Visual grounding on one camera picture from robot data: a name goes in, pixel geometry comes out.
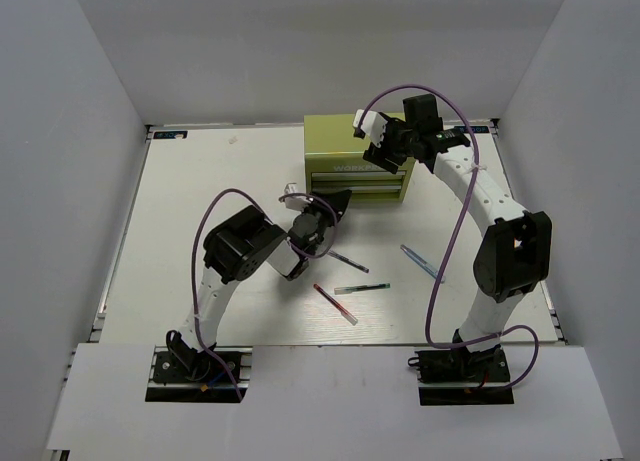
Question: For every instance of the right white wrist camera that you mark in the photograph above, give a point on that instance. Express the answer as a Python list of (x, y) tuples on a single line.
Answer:
[(370, 124)]

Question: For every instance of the left blue corner label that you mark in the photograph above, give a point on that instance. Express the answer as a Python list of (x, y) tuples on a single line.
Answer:
[(170, 135)]

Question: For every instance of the blue pen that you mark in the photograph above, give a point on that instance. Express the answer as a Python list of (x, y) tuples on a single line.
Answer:
[(419, 261)]

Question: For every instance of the red gel pen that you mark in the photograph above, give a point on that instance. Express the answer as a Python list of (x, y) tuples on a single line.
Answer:
[(343, 311)]

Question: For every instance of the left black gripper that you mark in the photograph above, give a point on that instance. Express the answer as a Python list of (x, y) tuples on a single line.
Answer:
[(338, 200)]

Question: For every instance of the blue corner label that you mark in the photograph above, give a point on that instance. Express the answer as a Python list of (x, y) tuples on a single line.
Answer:
[(170, 135), (476, 129)]

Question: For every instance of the right blue corner label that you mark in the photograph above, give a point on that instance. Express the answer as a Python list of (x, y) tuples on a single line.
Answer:
[(476, 129)]

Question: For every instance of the green metal drawer toolbox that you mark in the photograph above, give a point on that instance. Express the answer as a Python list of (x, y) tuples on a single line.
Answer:
[(333, 160)]

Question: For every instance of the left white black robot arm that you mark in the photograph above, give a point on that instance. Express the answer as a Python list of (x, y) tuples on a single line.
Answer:
[(237, 247)]

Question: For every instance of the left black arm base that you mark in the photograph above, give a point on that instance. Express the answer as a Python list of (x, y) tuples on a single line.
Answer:
[(181, 374)]

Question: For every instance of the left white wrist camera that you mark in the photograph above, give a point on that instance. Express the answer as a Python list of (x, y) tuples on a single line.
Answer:
[(294, 199)]

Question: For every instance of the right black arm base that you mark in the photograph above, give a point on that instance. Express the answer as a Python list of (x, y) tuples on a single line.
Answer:
[(461, 378)]

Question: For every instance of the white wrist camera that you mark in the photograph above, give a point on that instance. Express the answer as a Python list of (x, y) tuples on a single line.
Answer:
[(294, 199), (370, 124)]

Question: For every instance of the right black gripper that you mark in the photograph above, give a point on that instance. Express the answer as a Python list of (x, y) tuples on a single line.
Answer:
[(380, 156)]

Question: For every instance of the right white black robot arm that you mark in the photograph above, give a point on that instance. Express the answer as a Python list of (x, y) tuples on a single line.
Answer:
[(514, 254)]

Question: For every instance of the green gel pen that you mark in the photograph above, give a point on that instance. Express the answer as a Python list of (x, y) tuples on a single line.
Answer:
[(361, 288)]

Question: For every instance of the purple capped gel pen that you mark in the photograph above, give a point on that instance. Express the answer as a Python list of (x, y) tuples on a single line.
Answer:
[(348, 261)]

